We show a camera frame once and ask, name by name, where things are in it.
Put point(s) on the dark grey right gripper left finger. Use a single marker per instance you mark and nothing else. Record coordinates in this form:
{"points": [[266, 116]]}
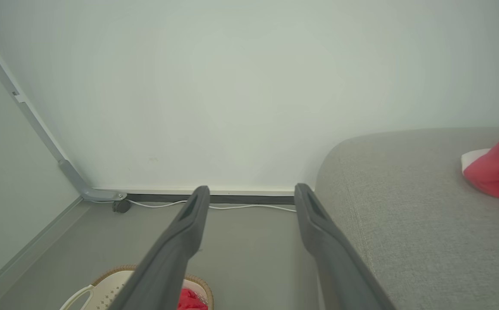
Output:
{"points": [[167, 258]]}

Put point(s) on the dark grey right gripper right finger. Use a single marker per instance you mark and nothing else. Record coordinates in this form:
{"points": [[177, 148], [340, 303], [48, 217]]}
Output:
{"points": [[335, 262]]}

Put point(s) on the white cloth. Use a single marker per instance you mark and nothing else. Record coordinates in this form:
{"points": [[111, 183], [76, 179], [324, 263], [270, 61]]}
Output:
{"points": [[471, 158]]}

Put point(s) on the grey fabric sofa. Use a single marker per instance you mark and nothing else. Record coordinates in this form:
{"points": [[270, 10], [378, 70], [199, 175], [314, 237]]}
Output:
{"points": [[426, 241]]}

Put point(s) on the beige perforated laundry basket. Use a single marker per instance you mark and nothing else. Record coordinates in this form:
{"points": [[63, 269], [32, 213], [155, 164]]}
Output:
{"points": [[107, 288]]}

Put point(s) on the black caster wheel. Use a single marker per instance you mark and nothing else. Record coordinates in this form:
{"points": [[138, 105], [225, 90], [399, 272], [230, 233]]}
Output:
{"points": [[121, 206]]}

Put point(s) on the dark grey baseboard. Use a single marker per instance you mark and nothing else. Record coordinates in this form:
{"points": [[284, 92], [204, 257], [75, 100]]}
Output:
{"points": [[240, 199]]}

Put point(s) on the light grey wall skirting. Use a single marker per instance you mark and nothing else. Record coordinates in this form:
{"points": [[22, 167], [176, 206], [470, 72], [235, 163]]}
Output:
{"points": [[25, 254]]}

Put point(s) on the grey metal frame bar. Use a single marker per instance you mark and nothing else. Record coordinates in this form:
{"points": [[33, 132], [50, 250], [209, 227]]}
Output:
{"points": [[38, 125]]}

